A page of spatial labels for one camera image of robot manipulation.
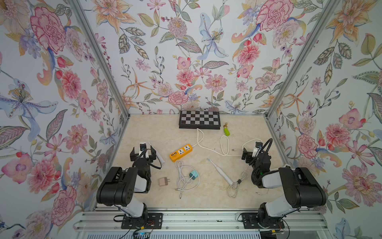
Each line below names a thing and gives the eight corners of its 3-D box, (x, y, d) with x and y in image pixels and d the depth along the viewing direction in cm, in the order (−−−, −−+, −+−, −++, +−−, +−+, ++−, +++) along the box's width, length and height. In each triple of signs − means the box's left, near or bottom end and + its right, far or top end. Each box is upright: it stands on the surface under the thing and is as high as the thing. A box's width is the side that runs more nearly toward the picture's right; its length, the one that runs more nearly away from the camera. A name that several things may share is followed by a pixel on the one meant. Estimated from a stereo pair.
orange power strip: (172, 163, 96) (172, 161, 94) (168, 157, 98) (168, 155, 97) (194, 150, 102) (194, 148, 100) (189, 144, 105) (189, 142, 103)
